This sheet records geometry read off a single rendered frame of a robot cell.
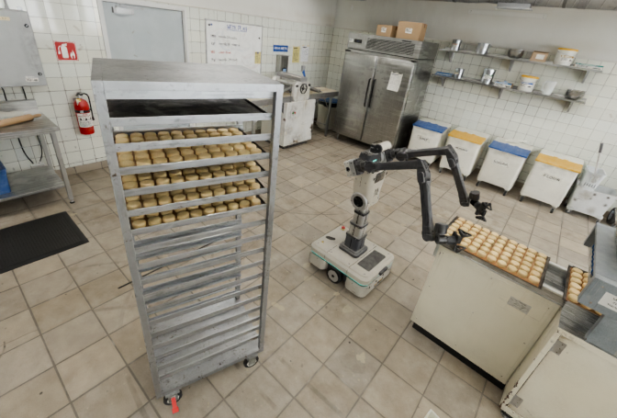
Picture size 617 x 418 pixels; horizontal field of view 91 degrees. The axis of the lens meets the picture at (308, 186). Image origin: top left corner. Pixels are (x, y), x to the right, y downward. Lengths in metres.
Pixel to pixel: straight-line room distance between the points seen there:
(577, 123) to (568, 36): 1.26
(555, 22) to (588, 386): 4.93
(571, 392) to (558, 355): 0.22
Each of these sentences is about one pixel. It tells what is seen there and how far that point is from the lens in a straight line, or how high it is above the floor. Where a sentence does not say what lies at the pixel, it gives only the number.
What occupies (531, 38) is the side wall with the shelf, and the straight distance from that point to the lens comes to 6.15.
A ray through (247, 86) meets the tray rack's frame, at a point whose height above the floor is 1.81.
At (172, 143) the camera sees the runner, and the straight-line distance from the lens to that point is 1.25.
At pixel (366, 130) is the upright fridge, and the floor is 0.41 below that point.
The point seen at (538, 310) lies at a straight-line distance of 2.32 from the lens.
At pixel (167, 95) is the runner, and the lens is 1.19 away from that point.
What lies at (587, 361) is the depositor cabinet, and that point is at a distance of 2.22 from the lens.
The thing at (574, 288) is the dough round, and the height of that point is 0.91.
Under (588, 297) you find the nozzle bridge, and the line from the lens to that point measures 2.00.
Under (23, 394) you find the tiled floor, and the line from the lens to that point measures 2.65.
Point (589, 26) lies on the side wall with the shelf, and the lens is 6.12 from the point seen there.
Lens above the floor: 2.03
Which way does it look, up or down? 27 degrees down
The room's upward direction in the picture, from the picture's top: 8 degrees clockwise
